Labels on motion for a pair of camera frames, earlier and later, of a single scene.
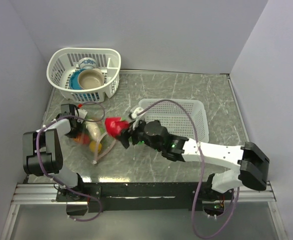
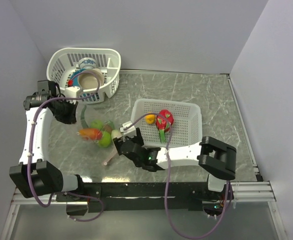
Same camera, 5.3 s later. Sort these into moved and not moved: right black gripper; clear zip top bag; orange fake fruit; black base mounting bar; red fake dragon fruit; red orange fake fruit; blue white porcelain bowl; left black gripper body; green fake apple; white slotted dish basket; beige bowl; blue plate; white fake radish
Moved: left black gripper body; white fake radish; red fake dragon fruit; right black gripper; green fake apple; clear zip top bag; red orange fake fruit; orange fake fruit
Not moved: blue plate; white slotted dish basket; black base mounting bar; beige bowl; blue white porcelain bowl
